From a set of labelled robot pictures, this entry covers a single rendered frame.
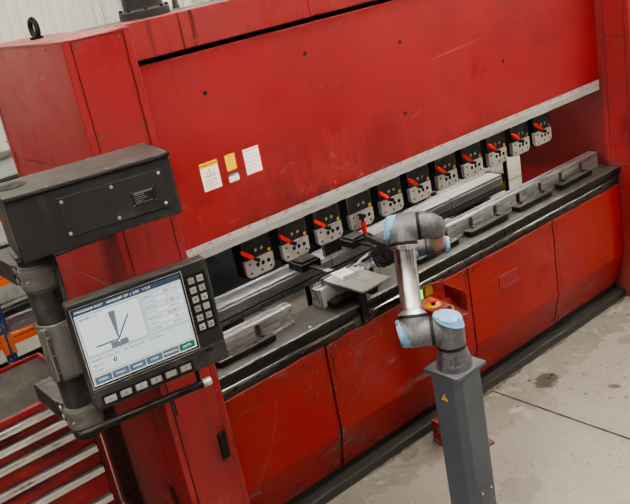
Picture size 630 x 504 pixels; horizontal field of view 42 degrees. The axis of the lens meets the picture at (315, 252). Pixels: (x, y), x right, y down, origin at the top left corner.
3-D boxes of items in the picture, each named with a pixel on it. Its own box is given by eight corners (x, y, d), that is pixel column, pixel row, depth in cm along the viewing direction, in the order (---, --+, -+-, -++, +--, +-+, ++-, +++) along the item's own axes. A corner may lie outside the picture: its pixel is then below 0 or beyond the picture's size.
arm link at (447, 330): (467, 348, 321) (463, 317, 316) (433, 352, 323) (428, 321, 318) (465, 334, 332) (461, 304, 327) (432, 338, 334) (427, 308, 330)
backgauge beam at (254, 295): (182, 349, 366) (177, 328, 362) (167, 341, 377) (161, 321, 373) (507, 189, 492) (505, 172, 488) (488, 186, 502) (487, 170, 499)
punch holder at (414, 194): (411, 204, 403) (407, 172, 398) (399, 202, 410) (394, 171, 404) (432, 195, 411) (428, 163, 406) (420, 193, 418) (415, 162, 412)
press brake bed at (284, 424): (253, 555, 362) (211, 393, 333) (228, 535, 378) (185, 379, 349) (627, 296, 526) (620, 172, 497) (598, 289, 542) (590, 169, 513)
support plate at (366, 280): (362, 293, 359) (362, 291, 359) (324, 282, 379) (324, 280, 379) (391, 278, 369) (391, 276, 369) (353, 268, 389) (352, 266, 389)
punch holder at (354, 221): (352, 232, 381) (346, 198, 376) (340, 229, 388) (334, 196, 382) (375, 221, 390) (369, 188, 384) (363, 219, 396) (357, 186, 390)
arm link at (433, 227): (445, 203, 324) (448, 233, 371) (417, 207, 326) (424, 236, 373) (449, 231, 321) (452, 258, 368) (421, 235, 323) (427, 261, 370)
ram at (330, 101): (168, 274, 324) (114, 73, 296) (158, 271, 330) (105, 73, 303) (599, 89, 488) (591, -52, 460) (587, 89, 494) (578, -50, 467)
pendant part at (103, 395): (98, 413, 250) (64, 307, 237) (88, 398, 260) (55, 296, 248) (230, 358, 268) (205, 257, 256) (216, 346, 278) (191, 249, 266)
